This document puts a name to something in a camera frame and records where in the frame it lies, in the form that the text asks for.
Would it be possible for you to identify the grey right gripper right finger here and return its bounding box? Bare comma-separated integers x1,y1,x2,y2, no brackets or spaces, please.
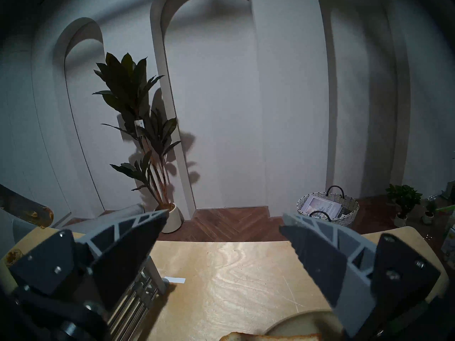
279,213,441,337

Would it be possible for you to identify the tiny potted plant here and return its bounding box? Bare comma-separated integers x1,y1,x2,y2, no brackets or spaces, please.
422,200,437,225

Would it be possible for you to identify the green ceramic plate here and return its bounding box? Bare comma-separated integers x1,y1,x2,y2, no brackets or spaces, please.
265,310,343,341

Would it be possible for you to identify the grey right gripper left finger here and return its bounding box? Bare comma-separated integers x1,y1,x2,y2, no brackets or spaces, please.
9,210,169,316

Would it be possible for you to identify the slice of white bread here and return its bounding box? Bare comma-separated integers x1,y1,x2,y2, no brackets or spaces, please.
219,331,322,341

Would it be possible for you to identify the yellow handled butter knife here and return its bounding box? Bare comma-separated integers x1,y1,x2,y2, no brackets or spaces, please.
0,184,54,228

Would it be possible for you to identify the small leafy potted plant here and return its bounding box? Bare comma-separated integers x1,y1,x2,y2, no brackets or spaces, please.
386,184,423,228

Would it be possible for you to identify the woven basket with handle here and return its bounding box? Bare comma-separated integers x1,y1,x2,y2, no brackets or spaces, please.
297,186,360,227

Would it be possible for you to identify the tall potted plant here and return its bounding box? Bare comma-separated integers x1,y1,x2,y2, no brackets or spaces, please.
92,53,183,234

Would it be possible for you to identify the grey dish rack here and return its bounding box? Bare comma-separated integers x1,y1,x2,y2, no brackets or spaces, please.
107,255,170,339

